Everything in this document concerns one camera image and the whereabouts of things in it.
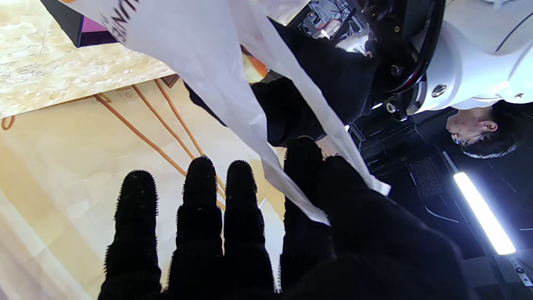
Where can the tripod floor lamp white shade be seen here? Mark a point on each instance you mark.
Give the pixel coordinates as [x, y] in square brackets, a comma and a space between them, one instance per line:
[141, 136]

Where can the black gift box pink inside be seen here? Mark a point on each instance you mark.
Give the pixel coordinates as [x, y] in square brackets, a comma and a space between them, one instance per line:
[66, 21]

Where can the white plastic bag orange logo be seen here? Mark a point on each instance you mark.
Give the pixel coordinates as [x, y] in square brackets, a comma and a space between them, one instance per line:
[187, 41]

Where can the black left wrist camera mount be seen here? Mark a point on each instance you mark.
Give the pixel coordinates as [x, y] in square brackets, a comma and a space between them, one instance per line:
[399, 33]

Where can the dark haired person's head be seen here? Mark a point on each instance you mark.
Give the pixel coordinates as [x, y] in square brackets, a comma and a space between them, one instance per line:
[504, 133]

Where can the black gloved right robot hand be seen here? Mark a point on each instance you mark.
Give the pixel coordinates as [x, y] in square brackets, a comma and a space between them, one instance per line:
[200, 258]

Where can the sheer cream curtain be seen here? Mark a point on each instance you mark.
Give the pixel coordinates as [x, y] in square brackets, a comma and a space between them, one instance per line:
[33, 258]

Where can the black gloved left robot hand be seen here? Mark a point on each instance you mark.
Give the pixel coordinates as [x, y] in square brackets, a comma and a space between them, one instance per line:
[333, 75]

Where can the white studio light tube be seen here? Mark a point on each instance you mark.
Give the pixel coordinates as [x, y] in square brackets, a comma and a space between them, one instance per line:
[483, 212]

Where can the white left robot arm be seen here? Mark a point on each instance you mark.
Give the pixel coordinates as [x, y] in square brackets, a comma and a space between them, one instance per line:
[479, 41]

